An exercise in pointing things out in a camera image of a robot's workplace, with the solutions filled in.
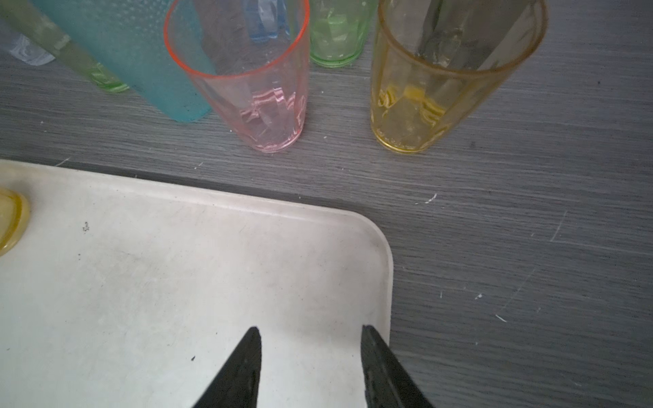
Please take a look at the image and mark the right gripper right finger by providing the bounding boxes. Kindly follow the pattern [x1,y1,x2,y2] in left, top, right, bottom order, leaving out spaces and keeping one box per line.
[361,325,434,408]

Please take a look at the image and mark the grey smoked plastic cup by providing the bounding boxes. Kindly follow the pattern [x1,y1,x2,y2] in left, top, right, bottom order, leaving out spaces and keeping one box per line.
[415,0,538,71]

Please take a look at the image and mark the tall green plastic cup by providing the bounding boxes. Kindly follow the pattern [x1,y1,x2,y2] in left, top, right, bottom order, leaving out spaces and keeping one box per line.
[1,0,129,94]

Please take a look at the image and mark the yellow plastic cup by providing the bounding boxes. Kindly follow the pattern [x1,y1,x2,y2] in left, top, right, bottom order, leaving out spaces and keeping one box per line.
[370,1,548,154]

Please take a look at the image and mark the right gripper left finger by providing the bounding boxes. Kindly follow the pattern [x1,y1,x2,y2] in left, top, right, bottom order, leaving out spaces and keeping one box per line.
[194,326,262,408]

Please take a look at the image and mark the beige plastic tray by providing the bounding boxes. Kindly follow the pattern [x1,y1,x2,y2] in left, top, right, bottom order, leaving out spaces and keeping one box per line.
[1,161,394,407]

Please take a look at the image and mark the pink plastic cup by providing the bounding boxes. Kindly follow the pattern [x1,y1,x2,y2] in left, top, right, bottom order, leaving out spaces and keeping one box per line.
[163,1,309,153]

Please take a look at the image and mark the small green plastic cup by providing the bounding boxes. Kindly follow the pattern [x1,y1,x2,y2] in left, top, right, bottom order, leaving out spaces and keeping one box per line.
[309,0,379,68]

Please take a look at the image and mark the teal frosted plastic cup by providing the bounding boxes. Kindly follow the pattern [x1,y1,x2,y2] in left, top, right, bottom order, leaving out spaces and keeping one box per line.
[33,0,210,122]

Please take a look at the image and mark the amber plastic cup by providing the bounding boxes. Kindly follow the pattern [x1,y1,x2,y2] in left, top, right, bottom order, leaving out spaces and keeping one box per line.
[0,188,31,256]

